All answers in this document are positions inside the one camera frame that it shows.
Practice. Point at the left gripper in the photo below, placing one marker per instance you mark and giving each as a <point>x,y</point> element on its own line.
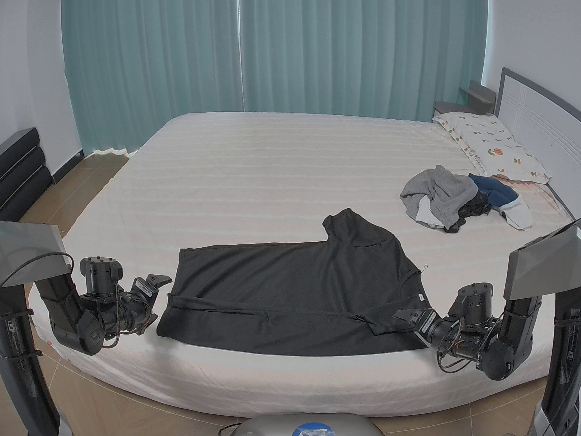
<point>140,304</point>

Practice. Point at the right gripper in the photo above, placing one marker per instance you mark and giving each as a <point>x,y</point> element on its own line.
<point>435,332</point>

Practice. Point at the black T-shirt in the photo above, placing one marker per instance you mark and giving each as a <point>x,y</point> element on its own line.
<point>290,289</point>

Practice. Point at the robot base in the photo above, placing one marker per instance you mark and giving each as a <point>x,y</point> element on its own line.
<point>308,427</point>

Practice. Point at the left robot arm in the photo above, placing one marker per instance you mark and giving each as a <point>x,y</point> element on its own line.
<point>63,307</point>

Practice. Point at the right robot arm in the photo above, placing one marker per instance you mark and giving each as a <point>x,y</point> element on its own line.
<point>504,352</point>

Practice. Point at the pile of clothes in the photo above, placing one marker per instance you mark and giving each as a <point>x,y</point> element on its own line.
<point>445,198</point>

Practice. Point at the bed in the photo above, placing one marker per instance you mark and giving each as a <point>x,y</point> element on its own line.
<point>272,175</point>

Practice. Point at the black chest of drawers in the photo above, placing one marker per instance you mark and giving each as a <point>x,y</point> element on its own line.
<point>20,170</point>

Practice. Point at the white printed pillow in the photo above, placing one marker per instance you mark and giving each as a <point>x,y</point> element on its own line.
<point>494,146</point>

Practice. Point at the grey bedside table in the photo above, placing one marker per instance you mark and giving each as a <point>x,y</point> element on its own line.
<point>474,99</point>

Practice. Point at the blue-green curtain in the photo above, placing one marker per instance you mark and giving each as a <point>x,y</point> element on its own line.
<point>154,52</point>
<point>358,43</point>

